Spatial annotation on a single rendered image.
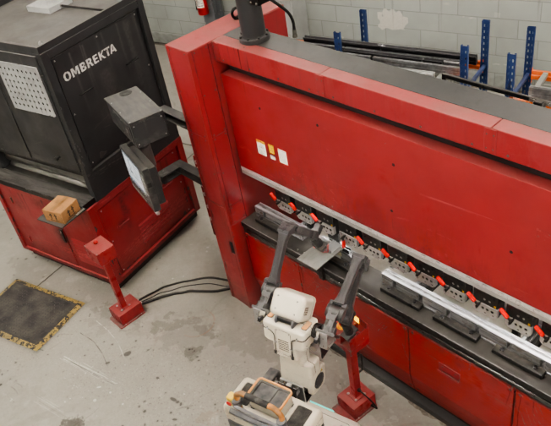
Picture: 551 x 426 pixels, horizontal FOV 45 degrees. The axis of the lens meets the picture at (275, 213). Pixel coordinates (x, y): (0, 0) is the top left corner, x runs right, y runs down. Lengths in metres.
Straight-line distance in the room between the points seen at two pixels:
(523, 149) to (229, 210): 2.50
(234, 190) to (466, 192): 2.03
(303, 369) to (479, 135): 1.69
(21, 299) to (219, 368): 2.16
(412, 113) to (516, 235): 0.77
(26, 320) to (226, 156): 2.53
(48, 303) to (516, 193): 4.36
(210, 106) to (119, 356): 2.23
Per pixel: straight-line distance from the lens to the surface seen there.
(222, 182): 4.80
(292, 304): 3.64
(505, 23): 7.93
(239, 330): 5.45
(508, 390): 4.05
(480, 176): 3.33
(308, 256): 4.45
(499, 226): 3.44
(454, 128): 3.25
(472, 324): 4.05
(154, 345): 5.57
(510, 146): 3.12
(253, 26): 4.19
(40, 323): 6.19
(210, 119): 4.54
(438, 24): 8.20
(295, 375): 4.05
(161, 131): 4.52
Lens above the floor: 3.93
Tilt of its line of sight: 37 degrees down
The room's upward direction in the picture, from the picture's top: 11 degrees counter-clockwise
